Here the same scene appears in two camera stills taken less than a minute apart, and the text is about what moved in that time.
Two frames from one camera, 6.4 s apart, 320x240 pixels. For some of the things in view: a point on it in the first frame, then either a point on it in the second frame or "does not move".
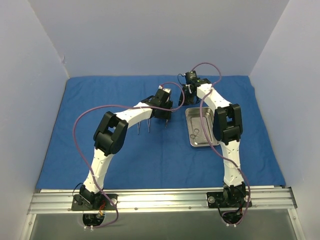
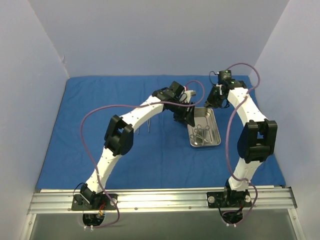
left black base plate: (104, 204) does not move
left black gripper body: (162, 114) → (184, 115)
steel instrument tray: (197, 136) does not move
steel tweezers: (148, 124) does not move
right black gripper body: (187, 95) → (213, 100)
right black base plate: (235, 199) does not move
